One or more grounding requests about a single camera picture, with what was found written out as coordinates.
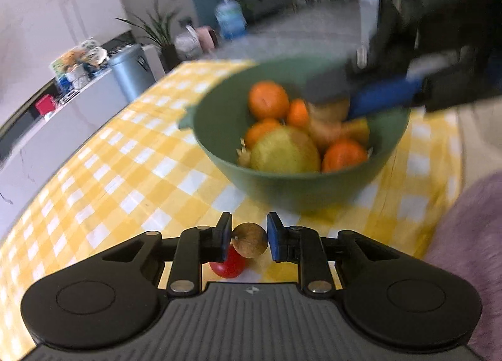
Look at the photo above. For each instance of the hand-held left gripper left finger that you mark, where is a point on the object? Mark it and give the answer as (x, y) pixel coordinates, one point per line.
(224, 239)

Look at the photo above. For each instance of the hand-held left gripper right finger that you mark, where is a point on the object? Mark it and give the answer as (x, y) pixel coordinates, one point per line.
(274, 239)

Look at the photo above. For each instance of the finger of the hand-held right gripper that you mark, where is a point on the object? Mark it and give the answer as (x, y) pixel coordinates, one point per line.
(384, 96)
(327, 88)

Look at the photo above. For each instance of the small round brown fruit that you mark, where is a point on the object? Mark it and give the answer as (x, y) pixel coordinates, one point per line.
(251, 241)

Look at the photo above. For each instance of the tan brown fruit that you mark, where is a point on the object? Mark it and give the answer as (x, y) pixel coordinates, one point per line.
(327, 121)

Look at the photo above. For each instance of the orange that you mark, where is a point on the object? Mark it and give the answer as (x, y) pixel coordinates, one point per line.
(298, 113)
(268, 100)
(261, 133)
(345, 156)

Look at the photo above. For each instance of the green bowl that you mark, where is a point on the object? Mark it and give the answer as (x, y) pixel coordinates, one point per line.
(274, 188)

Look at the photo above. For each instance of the red tomato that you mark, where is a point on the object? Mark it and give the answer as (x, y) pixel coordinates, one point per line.
(229, 269)

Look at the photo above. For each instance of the yellow orange fruit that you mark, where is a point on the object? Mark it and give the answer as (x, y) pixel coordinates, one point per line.
(357, 131)

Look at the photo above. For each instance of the yellow green pear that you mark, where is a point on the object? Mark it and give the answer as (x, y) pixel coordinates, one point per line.
(284, 151)

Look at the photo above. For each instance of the small yellow husked fruit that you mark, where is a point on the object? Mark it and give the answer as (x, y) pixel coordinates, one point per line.
(243, 154)

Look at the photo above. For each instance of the blue water jug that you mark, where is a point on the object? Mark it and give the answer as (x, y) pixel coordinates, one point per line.
(230, 17)

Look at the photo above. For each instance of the yellow checkered tablecloth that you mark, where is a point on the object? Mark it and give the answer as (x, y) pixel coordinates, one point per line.
(117, 172)

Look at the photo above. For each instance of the pink stool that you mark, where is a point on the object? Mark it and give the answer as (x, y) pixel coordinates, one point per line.
(206, 37)

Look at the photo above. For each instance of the white plastic bag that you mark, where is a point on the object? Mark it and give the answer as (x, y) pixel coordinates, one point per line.
(186, 44)

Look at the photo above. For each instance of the potted plant with long leaves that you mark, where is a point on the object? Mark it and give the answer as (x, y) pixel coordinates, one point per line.
(170, 57)

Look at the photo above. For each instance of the purple fuzzy cloth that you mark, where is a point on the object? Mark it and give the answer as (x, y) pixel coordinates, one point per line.
(470, 247)

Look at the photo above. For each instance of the grey trash bin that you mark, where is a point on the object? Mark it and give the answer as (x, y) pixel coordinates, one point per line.
(129, 72)

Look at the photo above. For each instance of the white counter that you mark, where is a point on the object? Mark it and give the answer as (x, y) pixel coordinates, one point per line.
(59, 129)

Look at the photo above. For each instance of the red box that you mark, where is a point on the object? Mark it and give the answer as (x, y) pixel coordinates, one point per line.
(45, 104)

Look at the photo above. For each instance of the pile of snack packets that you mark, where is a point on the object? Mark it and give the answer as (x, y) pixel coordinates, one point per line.
(78, 62)

